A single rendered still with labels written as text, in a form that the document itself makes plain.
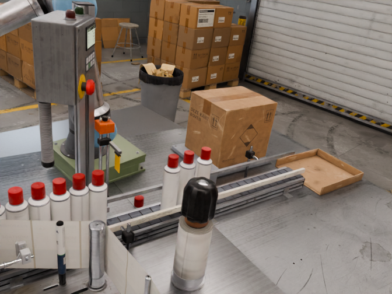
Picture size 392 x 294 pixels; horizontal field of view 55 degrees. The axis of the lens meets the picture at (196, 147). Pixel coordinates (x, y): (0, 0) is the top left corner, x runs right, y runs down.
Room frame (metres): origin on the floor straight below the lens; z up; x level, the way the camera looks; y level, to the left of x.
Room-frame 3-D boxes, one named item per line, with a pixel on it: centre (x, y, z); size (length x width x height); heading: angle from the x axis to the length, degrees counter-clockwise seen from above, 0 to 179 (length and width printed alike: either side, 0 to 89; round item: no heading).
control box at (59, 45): (0.91, 0.35, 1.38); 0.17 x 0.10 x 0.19; 4
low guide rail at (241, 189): (1.07, -0.04, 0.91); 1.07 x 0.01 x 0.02; 129
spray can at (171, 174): (1.03, 0.06, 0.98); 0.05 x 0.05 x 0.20
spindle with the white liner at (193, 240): (0.74, -0.03, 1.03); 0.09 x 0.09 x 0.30
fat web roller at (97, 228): (0.68, 0.20, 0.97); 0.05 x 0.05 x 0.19
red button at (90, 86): (0.87, 0.28, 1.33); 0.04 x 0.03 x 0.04; 4
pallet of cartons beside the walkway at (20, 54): (4.57, 1.98, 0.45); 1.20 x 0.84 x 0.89; 50
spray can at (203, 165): (1.11, -0.03, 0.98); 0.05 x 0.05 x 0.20
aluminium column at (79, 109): (1.00, 0.33, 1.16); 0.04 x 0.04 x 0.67; 39
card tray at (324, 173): (1.54, -0.57, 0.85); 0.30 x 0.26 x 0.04; 129
